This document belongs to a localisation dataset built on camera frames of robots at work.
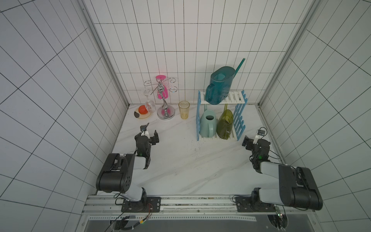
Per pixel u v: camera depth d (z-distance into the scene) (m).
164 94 1.04
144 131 0.79
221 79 0.69
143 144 0.70
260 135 0.78
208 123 0.88
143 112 1.10
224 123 0.90
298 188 0.43
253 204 0.67
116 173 0.45
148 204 0.71
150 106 1.00
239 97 0.85
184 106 1.03
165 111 1.13
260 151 0.70
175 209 0.73
